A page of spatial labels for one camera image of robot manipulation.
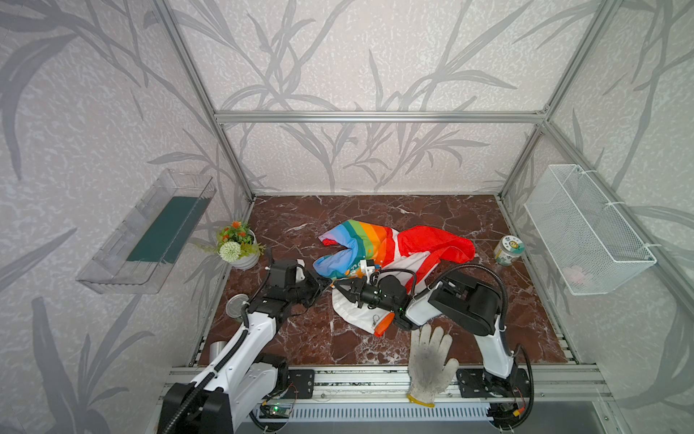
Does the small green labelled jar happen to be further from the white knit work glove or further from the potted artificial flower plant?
the potted artificial flower plant

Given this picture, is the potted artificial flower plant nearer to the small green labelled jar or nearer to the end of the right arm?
the end of the right arm

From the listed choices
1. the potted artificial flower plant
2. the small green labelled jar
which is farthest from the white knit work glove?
the potted artificial flower plant

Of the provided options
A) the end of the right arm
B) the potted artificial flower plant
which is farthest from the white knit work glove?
the potted artificial flower plant

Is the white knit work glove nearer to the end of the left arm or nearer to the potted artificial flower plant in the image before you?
the end of the left arm

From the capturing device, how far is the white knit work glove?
→ 74cm

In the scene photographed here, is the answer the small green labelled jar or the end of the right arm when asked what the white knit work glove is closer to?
the end of the right arm

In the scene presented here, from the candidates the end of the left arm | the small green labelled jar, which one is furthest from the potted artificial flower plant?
the small green labelled jar

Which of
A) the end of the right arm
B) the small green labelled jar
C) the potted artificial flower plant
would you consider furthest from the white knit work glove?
the potted artificial flower plant

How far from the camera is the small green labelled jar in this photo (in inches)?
37.6

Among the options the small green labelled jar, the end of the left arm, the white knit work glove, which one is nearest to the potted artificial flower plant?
the end of the left arm

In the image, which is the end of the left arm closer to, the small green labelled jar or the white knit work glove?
the white knit work glove

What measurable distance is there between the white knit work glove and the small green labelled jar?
0.36m

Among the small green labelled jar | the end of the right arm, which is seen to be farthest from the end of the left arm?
the small green labelled jar

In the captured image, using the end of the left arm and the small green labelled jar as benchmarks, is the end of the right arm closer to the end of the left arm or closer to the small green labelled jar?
the end of the left arm
